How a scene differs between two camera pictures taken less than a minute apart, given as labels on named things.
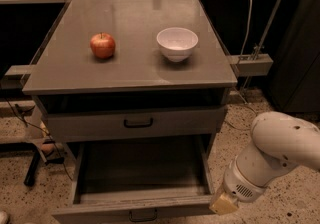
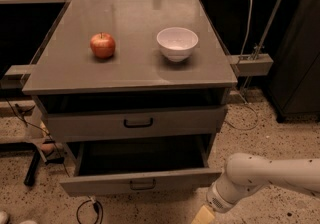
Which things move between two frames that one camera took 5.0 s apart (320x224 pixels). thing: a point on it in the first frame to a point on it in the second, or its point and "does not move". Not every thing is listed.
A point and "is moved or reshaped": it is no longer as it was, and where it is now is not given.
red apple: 102,45 does not move
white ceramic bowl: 177,42 does not move
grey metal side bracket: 251,64 does not move
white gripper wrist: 239,183 to 217,200
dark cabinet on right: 296,67 does not move
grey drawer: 148,181 is moved or reshaped
